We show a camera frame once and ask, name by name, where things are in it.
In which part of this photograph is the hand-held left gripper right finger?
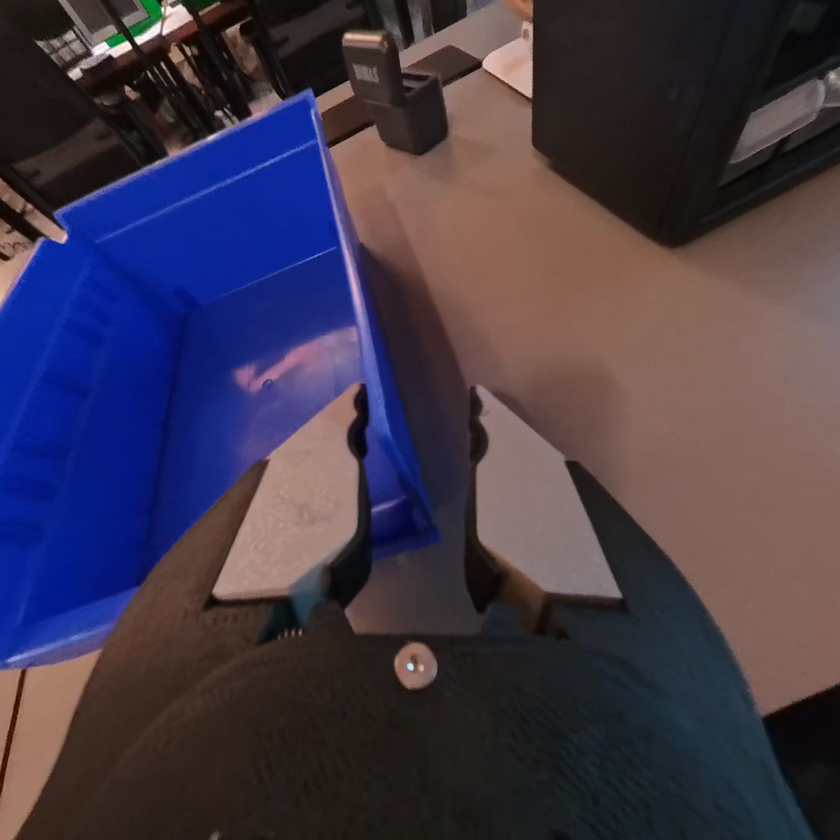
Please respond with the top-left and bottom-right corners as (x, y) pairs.
(466, 385), (623, 634)

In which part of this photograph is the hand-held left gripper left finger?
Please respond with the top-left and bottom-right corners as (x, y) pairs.
(211, 385), (374, 605)

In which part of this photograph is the blue plastic bin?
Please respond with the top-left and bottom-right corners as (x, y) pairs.
(0, 88), (443, 672)

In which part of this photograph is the black drawer cabinet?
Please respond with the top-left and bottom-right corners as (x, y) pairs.
(530, 0), (840, 248)

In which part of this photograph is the black charger box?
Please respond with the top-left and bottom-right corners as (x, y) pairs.
(342, 29), (451, 156)

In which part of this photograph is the white stand base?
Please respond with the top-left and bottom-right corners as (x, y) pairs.
(482, 20), (534, 101)

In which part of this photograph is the thin dark cable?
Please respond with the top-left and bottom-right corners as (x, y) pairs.
(0, 668), (28, 778)

